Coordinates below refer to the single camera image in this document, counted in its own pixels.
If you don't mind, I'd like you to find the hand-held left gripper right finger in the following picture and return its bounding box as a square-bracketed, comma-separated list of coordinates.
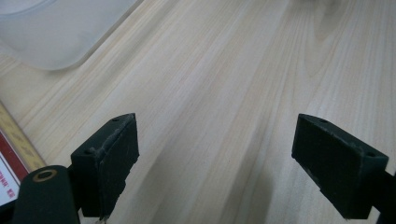
[291, 113, 389, 220]

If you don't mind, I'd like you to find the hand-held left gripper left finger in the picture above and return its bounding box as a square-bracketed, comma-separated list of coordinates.
[70, 112, 140, 219]

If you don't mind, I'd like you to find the yellow box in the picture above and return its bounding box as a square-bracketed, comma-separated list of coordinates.
[0, 101, 47, 208]

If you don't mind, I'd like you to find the clear plastic container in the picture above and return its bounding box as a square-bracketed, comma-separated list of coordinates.
[0, 0, 146, 72]

